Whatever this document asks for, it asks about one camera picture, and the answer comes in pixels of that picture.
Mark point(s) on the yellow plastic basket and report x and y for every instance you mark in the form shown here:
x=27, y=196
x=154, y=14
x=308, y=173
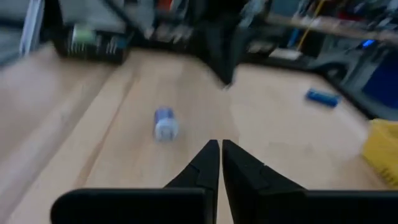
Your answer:
x=382, y=149

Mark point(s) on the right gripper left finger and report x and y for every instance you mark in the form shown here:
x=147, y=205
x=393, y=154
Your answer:
x=202, y=174

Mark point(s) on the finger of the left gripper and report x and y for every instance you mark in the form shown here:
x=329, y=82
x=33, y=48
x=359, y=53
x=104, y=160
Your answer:
x=225, y=71

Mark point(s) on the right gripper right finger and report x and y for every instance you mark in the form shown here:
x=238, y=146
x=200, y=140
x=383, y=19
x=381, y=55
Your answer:
x=245, y=180

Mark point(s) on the black plastic basket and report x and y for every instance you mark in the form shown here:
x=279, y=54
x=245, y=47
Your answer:
x=93, y=49

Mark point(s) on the green USB wall charger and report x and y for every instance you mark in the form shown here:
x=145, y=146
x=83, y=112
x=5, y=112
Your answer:
x=84, y=35

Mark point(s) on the purple USB wall charger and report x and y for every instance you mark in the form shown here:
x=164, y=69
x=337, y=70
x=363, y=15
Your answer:
x=165, y=124

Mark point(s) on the blue digital timer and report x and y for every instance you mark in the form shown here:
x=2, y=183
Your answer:
x=321, y=98

